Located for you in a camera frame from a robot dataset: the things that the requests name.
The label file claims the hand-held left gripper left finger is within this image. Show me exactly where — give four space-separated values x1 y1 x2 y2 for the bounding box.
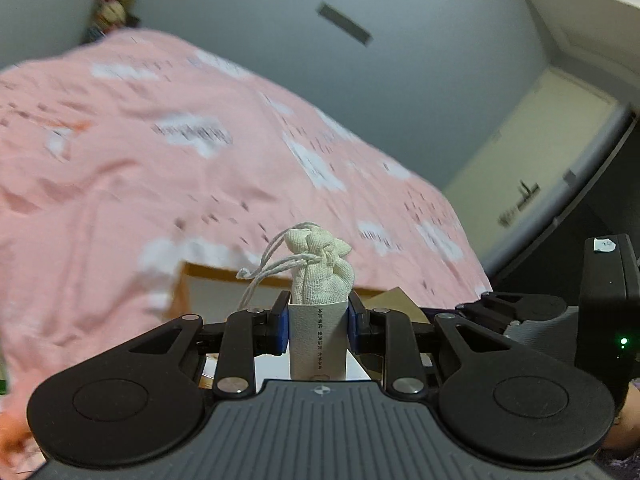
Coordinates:
125 292 291 401

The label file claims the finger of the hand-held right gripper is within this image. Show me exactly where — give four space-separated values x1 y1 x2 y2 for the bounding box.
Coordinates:
455 292 523 333

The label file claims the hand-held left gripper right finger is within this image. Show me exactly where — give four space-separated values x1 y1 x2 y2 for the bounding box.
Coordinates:
348 292 511 401

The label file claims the white cloth sachet pouch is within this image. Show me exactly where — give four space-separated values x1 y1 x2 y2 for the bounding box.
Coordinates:
236 221 356 382

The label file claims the yellow cardboard box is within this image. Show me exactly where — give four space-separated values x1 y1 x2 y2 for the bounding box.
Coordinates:
171 260 426 393

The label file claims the person's right forearm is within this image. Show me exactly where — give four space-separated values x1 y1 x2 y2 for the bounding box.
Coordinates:
602 382 640 467

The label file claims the cream door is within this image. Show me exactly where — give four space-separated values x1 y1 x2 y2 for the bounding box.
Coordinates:
442 67 633 271

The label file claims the pink printed blanket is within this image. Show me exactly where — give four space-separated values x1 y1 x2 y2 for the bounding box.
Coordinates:
0 29 493 476

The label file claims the pile of plush toys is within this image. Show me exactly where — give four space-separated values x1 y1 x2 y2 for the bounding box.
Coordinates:
87 0 147 43

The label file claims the metal door handle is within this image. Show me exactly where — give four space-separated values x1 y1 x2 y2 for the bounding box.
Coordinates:
498 180 541 227

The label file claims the dark wall vent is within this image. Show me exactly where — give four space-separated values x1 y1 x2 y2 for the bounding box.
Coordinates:
316 2 373 47

